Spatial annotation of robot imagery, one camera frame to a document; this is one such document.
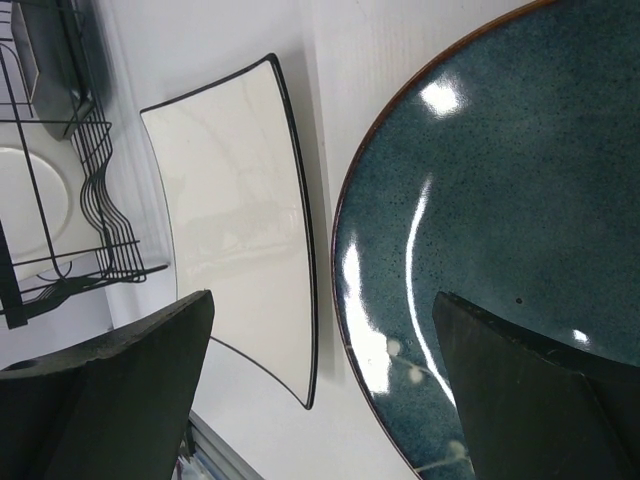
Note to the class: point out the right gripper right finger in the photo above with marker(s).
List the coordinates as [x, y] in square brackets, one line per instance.
[532, 407]

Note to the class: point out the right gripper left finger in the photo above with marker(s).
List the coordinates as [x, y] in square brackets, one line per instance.
[113, 407]

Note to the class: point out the black wire dish rack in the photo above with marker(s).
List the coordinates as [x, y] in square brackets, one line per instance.
[118, 259]

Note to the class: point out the white square plate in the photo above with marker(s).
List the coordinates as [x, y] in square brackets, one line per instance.
[233, 178]
[41, 182]

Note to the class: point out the dark blue round plate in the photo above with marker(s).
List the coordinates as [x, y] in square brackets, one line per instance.
[505, 171]

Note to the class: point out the black square dish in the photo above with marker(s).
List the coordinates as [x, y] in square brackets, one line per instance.
[55, 64]

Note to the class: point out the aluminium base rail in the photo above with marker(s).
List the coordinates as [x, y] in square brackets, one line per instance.
[203, 454]

